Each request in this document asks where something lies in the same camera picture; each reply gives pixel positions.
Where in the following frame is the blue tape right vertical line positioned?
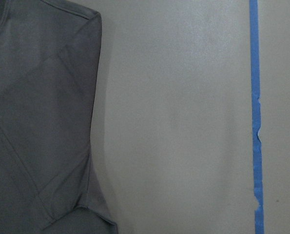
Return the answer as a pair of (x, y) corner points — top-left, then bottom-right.
(249, 0), (265, 234)

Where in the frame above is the dark brown t-shirt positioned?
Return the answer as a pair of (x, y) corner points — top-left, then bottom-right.
(0, 0), (117, 234)

